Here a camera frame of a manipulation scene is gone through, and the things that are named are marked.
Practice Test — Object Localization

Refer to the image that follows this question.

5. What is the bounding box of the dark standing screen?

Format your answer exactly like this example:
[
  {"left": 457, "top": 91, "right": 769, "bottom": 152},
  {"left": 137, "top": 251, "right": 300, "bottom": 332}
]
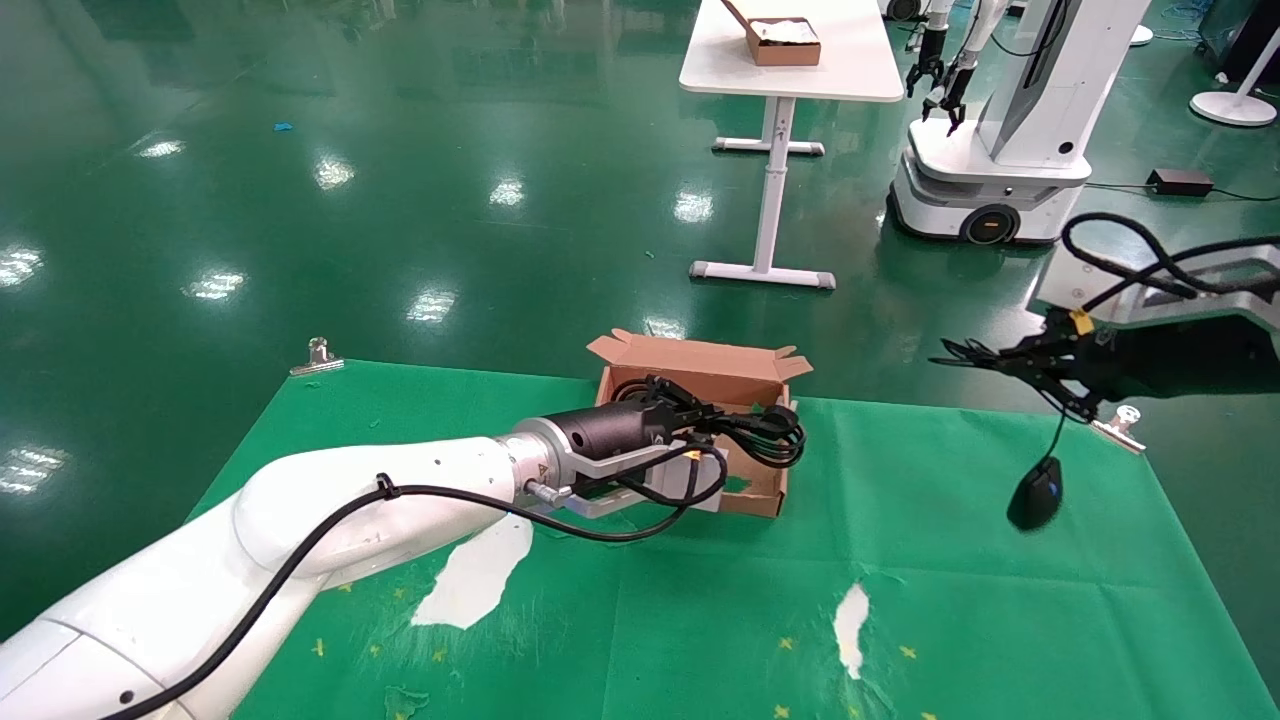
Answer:
[{"left": 1200, "top": 0, "right": 1280, "bottom": 87}]

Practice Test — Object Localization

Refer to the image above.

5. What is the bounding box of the white round floor stand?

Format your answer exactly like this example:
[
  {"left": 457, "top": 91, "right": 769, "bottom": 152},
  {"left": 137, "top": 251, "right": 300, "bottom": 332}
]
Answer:
[{"left": 1189, "top": 25, "right": 1280, "bottom": 130}]

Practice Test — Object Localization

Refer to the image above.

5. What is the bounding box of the cardboard box with white contents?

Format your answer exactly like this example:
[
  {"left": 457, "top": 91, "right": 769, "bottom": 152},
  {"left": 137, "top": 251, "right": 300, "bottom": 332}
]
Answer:
[{"left": 720, "top": 0, "right": 823, "bottom": 69}]

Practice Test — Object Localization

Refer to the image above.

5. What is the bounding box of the thin black cable bundle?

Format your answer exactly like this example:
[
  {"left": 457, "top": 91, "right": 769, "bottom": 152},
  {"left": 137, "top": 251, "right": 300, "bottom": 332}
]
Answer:
[{"left": 935, "top": 338, "right": 1067, "bottom": 532}]

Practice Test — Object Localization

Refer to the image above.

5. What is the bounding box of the green table cloth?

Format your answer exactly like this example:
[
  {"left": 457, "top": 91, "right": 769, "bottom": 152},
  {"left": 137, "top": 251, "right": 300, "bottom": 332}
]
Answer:
[{"left": 185, "top": 360, "right": 1280, "bottom": 720}]

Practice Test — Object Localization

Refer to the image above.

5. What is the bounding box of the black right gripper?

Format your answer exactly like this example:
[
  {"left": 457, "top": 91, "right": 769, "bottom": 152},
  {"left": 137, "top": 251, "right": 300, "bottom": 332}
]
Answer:
[{"left": 930, "top": 318, "right": 1280, "bottom": 422}]

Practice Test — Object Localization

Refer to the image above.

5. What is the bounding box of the open brown cardboard box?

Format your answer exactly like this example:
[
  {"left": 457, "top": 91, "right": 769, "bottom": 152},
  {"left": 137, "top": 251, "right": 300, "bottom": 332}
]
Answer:
[{"left": 586, "top": 328, "right": 814, "bottom": 519}]

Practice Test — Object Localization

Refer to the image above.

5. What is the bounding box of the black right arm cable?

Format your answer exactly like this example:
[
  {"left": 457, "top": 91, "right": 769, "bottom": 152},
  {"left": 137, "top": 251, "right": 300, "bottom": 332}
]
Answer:
[{"left": 1060, "top": 211, "right": 1280, "bottom": 313}]

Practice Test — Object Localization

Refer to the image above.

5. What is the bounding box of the black power cable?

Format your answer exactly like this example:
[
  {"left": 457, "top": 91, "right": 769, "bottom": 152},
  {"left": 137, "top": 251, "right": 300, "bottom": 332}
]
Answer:
[{"left": 610, "top": 373, "right": 807, "bottom": 470}]

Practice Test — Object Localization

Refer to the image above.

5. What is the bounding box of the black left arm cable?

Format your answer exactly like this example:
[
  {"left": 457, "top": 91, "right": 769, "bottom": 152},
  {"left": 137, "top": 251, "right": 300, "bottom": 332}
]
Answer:
[{"left": 100, "top": 445, "right": 731, "bottom": 720}]

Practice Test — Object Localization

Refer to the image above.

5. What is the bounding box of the white pedestal table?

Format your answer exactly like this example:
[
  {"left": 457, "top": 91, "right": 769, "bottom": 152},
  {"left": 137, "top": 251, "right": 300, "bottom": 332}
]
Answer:
[{"left": 679, "top": 0, "right": 907, "bottom": 292}]

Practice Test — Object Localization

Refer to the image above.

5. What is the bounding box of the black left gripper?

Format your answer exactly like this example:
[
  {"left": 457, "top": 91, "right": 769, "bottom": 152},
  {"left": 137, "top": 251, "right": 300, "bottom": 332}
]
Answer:
[{"left": 570, "top": 376, "right": 724, "bottom": 464}]

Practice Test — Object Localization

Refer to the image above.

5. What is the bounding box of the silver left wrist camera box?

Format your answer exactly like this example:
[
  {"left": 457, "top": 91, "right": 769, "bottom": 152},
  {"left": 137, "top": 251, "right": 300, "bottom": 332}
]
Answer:
[{"left": 525, "top": 440, "right": 729, "bottom": 519}]

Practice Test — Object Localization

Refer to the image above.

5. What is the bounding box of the black power adapter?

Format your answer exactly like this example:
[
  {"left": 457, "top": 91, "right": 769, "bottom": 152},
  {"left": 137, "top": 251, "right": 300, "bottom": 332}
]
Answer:
[{"left": 1146, "top": 169, "right": 1216, "bottom": 199}]

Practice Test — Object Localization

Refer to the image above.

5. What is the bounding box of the metal cloth clip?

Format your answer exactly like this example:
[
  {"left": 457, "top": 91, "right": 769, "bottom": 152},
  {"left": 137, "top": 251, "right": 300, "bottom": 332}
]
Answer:
[
  {"left": 290, "top": 337, "right": 347, "bottom": 378},
  {"left": 1090, "top": 404, "right": 1148, "bottom": 455}
]

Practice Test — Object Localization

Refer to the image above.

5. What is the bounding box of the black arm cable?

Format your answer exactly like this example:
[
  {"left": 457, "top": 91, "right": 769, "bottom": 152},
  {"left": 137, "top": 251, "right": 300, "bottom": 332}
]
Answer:
[
  {"left": 100, "top": 445, "right": 731, "bottom": 720},
  {"left": 1060, "top": 211, "right": 1280, "bottom": 313}
]

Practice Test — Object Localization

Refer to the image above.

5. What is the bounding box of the white wheeled robot body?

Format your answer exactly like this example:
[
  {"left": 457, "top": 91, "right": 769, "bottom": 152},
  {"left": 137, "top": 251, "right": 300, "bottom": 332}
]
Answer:
[{"left": 888, "top": 0, "right": 1156, "bottom": 248}]

